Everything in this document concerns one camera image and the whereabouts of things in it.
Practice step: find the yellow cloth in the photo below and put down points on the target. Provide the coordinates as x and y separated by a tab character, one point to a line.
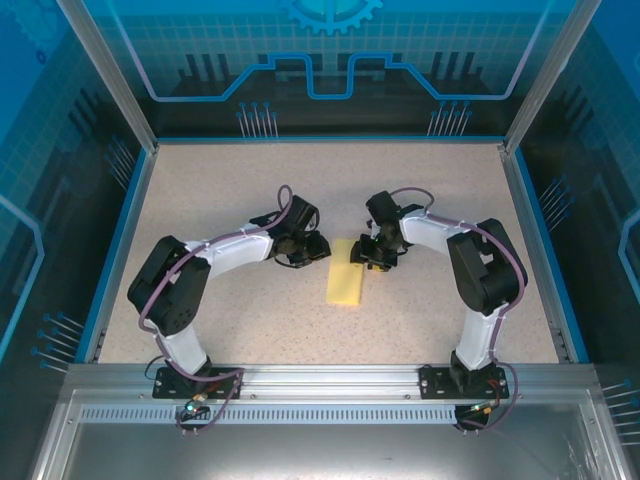
342	285

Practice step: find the blue gear print panel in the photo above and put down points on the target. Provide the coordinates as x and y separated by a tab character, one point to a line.
325	30

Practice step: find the blue printed enclosure panel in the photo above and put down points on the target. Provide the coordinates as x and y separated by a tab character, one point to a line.
40	150
600	175

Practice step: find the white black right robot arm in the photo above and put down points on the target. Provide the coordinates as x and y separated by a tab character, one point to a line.
480	340

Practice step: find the aluminium frame post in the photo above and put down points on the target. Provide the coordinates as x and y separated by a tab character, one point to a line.
107	75
547	75

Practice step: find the aluminium side rail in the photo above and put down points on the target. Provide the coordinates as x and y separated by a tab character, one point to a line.
519	200

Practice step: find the blue table edge strip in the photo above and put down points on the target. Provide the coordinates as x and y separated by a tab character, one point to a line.
117	250
533	200
325	138

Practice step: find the aluminium mounting rail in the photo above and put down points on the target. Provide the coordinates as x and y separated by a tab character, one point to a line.
330	382

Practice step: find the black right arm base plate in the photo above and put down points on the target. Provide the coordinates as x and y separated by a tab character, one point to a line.
430	382

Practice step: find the steel sheet tray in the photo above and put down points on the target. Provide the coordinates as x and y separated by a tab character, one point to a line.
325	455

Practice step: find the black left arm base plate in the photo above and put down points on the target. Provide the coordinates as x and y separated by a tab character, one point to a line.
222	394

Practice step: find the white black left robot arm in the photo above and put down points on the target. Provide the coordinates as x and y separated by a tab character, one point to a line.
235	252

